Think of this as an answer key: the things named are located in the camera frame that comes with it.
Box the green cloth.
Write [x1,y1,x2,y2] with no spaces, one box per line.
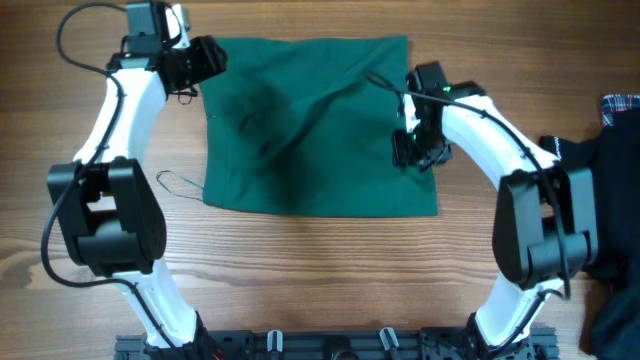
[201,35,438,217]

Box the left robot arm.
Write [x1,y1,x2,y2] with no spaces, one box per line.
[41,1,227,359]

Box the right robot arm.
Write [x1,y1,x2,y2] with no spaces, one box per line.
[392,62,598,357]

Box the black garment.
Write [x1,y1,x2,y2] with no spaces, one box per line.
[538,108,639,359]

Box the plaid fabric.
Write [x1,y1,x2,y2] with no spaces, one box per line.
[601,94,639,127]

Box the black mounting rail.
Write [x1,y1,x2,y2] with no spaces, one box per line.
[113,327,560,360]

